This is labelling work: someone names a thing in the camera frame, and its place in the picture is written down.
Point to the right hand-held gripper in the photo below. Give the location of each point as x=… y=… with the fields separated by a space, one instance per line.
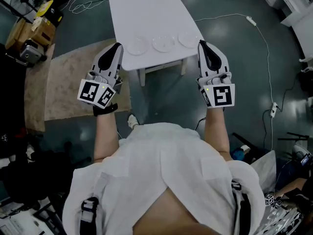
x=221 y=94

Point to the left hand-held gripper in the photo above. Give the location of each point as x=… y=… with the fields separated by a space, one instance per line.
x=97 y=92

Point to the clear glass bowl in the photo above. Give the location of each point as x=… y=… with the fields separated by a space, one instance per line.
x=137 y=46
x=163 y=43
x=187 y=39

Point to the person's left forearm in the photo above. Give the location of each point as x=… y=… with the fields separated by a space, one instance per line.
x=106 y=138

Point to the person's right forearm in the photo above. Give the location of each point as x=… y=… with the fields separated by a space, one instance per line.
x=216 y=131

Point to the white table base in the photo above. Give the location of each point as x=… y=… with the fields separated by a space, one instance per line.
x=143 y=75

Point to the beige patterned rug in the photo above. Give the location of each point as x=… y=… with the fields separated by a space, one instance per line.
x=73 y=82

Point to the black wristband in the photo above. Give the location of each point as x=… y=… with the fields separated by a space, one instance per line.
x=105 y=110

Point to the person's left white shoe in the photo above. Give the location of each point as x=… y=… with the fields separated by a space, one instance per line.
x=132 y=121

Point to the silver metal case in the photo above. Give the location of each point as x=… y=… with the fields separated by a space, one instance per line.
x=31 y=54

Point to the white power strip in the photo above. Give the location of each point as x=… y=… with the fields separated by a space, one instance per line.
x=274 y=109

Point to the tan rug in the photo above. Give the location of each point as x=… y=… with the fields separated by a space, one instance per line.
x=34 y=94

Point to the yellow round lid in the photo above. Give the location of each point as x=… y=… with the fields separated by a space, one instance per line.
x=44 y=8

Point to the brown cardboard box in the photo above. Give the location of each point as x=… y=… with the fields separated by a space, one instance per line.
x=27 y=33

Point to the white shirt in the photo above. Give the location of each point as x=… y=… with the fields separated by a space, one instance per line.
x=159 y=160

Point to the person's bare chest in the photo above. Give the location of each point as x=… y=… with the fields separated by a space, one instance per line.
x=171 y=214

